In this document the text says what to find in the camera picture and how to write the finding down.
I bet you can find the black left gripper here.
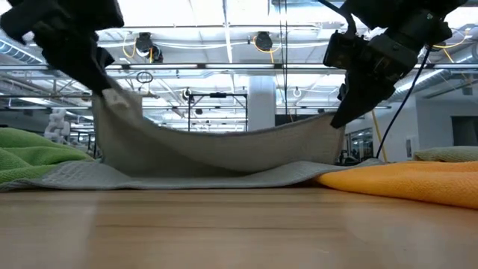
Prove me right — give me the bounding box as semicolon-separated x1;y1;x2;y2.
35;25;115;95

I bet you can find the black hanging cable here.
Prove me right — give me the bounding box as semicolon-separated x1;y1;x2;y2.
278;0;289;115

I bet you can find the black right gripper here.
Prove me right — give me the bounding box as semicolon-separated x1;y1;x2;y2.
330;33;419;130

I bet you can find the orange microfiber towel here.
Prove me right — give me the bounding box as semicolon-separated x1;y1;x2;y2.
314;160;478;210

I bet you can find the thick yellow hanging cable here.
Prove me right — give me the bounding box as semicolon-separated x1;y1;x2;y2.
370;109;390;163

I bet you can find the black monitor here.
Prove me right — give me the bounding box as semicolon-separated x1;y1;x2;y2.
275;114;318;127

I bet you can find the pale green microfiber towel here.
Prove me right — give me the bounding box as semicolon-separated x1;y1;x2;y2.
413;145;478;163

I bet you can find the grey microfiber towel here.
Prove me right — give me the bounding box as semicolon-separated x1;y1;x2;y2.
0;87;385;192

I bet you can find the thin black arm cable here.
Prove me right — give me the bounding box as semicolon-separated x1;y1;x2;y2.
375;43;430;160

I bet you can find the white robot figure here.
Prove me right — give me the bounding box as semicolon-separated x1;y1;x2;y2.
43;108;72;145

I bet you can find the large ceiling cable reel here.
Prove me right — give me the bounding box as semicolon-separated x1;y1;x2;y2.
134;31;164;64
253;31;274;52

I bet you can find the bright green microfiber towel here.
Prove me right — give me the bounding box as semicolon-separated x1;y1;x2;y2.
0;127;95;186

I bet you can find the white building column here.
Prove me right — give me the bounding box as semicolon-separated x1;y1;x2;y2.
247;74;277;132

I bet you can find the black metal frame rig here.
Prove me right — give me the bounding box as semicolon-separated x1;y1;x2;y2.
187;92;249;132

